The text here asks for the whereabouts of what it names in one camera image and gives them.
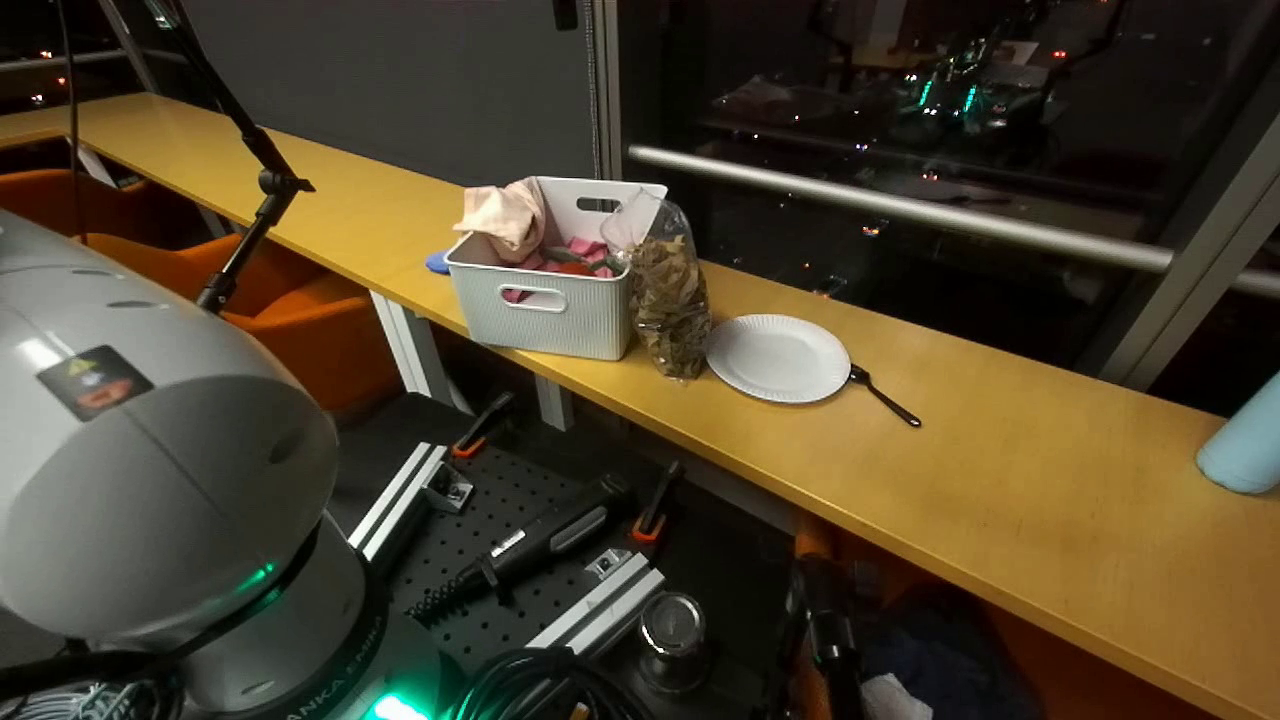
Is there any grey upright window post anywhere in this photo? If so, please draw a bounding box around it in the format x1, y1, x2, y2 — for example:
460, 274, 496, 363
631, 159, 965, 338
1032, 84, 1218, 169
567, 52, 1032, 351
584, 0, 629, 183

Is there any small metal cup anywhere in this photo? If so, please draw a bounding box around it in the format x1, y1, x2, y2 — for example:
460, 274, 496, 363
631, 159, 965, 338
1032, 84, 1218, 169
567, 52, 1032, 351
634, 591, 713, 662

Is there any white table leg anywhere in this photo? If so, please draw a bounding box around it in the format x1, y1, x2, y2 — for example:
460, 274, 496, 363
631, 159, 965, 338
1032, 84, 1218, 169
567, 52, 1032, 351
367, 288, 471, 414

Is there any aluminium extrusion rail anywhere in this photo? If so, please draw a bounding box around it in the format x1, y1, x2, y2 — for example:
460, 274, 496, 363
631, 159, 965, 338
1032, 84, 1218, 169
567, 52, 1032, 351
522, 546, 669, 659
345, 434, 455, 564

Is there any black hand tool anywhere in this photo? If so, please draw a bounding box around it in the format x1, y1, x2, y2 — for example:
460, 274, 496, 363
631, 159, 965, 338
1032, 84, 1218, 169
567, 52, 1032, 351
410, 494, 615, 622

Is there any black coiled cable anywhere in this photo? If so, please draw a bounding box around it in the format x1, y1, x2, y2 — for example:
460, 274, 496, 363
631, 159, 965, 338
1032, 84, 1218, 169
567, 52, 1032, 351
453, 648, 644, 720

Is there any black clamp orange handle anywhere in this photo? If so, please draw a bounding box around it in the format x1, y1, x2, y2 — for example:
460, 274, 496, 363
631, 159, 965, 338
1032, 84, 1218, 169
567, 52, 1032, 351
629, 457, 686, 550
446, 389, 515, 466

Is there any large orange chair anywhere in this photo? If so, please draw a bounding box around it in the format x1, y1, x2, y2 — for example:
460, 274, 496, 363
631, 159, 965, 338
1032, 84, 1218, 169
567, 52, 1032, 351
75, 232, 404, 425

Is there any light blue cup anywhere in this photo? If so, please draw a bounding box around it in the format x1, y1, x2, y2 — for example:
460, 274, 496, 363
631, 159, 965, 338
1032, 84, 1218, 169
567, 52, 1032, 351
1193, 366, 1280, 500

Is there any black camera stand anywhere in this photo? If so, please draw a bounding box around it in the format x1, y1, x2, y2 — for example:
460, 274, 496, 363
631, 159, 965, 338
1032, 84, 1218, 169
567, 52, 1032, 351
95, 0, 321, 314

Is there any metal window railing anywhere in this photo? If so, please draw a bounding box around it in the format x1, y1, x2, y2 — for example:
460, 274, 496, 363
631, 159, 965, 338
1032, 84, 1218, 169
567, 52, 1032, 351
623, 140, 1280, 300

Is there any grey slanted window post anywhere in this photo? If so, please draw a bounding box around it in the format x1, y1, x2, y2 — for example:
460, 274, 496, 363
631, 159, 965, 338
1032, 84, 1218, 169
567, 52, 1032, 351
1084, 102, 1280, 393

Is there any glass jar with snacks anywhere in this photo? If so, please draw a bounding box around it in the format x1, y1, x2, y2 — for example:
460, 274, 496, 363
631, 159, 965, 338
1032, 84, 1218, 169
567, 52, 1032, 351
623, 195, 715, 382

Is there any white round plate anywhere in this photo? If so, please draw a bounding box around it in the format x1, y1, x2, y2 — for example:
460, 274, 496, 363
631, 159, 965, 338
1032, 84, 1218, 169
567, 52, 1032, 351
705, 312, 857, 409

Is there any black utensil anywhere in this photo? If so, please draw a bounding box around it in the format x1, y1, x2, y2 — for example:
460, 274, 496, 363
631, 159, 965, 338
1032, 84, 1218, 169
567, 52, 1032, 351
843, 361, 927, 432

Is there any peach cloth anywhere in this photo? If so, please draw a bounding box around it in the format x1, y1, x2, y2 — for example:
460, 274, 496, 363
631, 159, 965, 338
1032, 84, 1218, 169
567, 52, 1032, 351
453, 181, 553, 267

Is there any pink cloth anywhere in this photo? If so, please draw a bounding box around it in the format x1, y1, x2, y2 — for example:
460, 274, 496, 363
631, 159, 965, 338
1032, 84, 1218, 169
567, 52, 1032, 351
532, 236, 631, 280

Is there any white plastic storage bin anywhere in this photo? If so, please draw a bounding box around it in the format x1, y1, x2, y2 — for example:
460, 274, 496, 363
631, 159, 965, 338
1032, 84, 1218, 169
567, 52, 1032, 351
441, 170, 670, 363

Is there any black perforated breadboard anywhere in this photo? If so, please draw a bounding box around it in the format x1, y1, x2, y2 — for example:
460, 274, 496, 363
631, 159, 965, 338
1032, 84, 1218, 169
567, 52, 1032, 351
382, 445, 670, 675

